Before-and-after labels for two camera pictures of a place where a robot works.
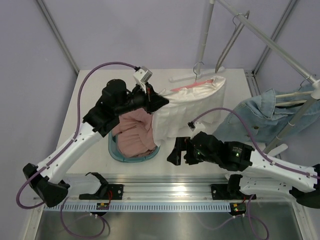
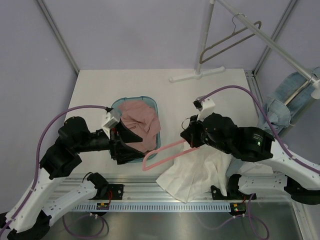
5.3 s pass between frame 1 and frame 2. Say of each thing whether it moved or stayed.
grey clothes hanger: moved
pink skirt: stayed
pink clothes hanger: moved
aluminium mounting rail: stayed
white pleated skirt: moved
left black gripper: moved
